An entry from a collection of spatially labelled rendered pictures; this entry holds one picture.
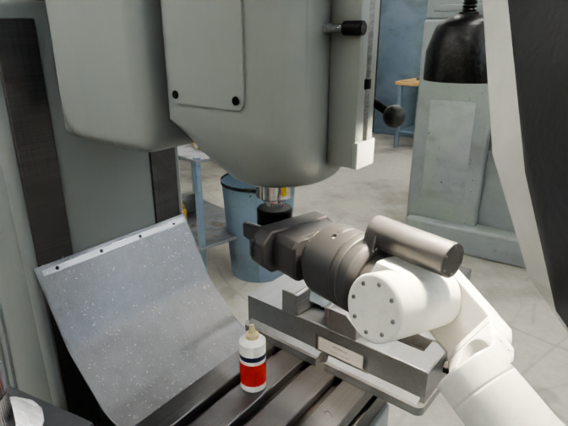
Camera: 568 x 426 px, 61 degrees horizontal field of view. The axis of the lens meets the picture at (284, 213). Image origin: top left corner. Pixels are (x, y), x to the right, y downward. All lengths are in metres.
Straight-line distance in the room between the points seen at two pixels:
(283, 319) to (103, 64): 0.49
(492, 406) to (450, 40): 0.32
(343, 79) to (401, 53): 7.05
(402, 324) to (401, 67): 7.19
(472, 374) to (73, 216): 0.67
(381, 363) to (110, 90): 0.54
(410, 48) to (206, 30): 7.03
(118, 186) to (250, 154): 0.44
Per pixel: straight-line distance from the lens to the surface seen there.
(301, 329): 0.84
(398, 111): 0.65
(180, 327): 0.97
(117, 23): 0.62
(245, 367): 0.76
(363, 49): 0.52
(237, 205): 2.90
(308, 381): 0.81
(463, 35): 0.49
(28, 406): 0.52
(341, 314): 0.77
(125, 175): 0.94
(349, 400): 0.78
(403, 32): 7.57
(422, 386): 0.76
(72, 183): 0.88
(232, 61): 0.51
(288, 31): 0.50
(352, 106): 0.53
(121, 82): 0.62
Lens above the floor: 1.48
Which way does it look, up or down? 20 degrees down
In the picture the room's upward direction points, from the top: straight up
